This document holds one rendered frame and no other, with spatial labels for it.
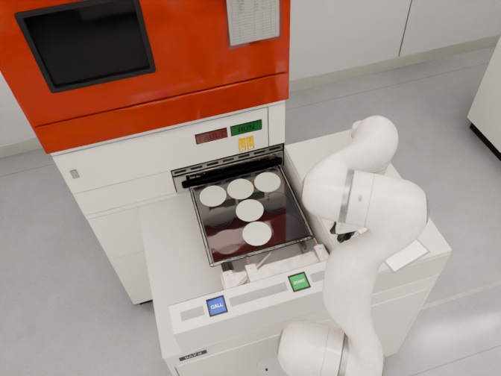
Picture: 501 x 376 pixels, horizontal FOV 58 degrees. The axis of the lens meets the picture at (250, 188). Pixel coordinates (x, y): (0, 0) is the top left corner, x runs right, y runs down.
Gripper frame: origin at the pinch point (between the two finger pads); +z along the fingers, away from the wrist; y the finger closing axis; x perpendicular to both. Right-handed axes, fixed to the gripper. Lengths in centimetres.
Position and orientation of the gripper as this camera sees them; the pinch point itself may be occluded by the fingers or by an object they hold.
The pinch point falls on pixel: (344, 236)
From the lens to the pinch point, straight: 148.0
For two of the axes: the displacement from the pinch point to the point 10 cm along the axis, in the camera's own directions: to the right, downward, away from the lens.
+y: -9.6, 1.8, -2.3
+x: 2.8, 7.2, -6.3
